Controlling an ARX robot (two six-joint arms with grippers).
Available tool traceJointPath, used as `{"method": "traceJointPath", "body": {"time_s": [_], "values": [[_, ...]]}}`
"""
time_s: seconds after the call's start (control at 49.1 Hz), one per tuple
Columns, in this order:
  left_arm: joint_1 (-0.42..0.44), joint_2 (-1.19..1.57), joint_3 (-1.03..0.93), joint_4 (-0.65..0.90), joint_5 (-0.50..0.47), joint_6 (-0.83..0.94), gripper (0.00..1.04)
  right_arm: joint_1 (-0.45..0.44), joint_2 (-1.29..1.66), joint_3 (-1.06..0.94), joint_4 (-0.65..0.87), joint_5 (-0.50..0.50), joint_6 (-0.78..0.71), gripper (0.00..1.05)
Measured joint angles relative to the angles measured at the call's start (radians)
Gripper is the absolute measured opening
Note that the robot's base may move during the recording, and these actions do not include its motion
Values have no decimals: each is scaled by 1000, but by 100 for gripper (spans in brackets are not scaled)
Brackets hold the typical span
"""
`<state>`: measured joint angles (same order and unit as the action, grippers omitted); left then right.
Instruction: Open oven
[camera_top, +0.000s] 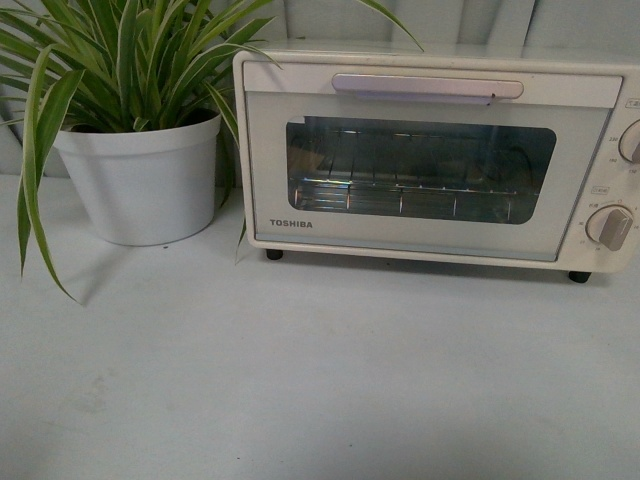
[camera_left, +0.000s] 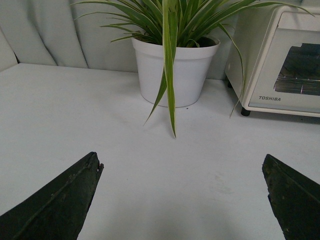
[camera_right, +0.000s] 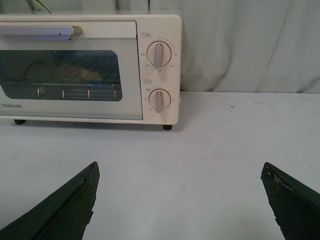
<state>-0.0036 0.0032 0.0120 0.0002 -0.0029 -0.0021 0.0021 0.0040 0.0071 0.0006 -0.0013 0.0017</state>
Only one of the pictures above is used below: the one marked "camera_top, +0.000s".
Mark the cream Toshiba toaster oven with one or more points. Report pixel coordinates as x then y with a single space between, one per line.
580 165

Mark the white plastic flower pot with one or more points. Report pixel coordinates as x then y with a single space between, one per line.
145 188

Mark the lower timer knob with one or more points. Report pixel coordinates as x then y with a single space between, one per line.
609 226

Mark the green striped spider plant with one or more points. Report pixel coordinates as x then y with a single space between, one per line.
116 67

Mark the upper temperature knob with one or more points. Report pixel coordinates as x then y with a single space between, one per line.
629 144

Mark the wire oven rack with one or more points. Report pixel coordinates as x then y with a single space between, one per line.
403 174

